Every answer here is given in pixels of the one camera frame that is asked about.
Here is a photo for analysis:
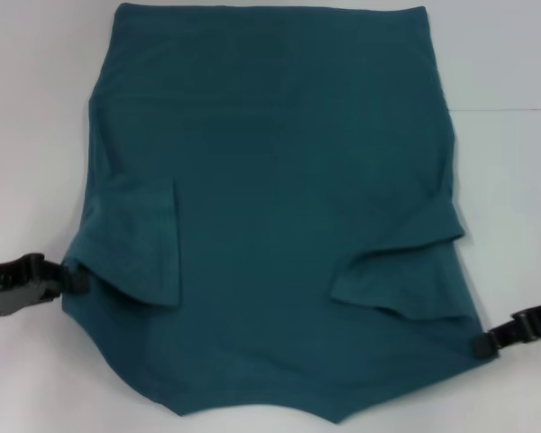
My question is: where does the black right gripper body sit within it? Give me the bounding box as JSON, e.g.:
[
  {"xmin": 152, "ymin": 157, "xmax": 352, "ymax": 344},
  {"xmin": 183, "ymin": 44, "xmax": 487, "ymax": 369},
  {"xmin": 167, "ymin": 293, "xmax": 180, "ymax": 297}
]
[{"xmin": 490, "ymin": 299, "xmax": 541, "ymax": 352}]

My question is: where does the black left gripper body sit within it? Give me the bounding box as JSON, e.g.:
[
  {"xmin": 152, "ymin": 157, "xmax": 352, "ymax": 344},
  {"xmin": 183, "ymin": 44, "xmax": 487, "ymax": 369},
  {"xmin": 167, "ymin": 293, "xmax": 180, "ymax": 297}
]
[{"xmin": 0, "ymin": 253, "xmax": 58, "ymax": 318}]

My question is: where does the blue t-shirt with white print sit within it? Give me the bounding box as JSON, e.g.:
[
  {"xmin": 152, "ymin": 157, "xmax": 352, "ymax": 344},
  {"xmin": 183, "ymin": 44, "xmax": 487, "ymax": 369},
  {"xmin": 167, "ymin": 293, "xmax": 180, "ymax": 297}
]
[{"xmin": 60, "ymin": 2, "xmax": 492, "ymax": 405}]

